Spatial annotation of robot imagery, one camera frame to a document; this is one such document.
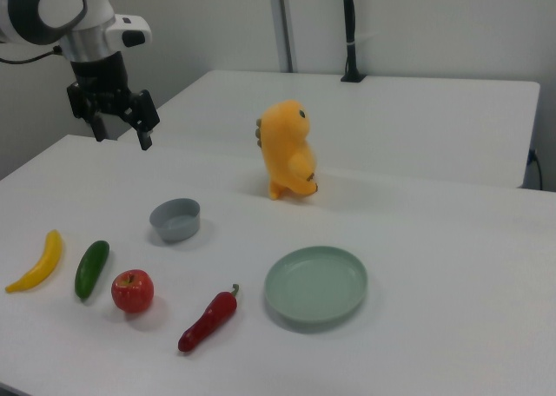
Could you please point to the green cucumber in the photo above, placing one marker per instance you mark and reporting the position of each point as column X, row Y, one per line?
column 91, row 270

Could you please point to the yellow banana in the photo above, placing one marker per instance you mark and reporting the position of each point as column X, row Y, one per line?
column 43, row 263

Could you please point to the red apple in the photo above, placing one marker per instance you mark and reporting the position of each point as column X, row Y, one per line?
column 132, row 292

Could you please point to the red chili pepper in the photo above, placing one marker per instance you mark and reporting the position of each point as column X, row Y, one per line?
column 210, row 320

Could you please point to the grey partition post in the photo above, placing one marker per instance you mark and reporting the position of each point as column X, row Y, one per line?
column 287, row 22

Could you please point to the black pole with clamp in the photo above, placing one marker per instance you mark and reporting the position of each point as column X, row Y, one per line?
column 350, row 22

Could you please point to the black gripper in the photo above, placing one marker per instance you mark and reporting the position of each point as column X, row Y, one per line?
column 102, row 81

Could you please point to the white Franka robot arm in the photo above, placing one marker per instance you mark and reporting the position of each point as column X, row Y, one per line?
column 87, row 5

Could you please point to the grey bowl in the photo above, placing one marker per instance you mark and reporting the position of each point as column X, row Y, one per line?
column 176, row 222

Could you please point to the orange dinosaur plush toy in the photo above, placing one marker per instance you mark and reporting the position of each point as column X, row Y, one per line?
column 284, row 148

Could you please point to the pale green plate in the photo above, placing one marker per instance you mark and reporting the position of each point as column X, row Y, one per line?
column 316, row 285

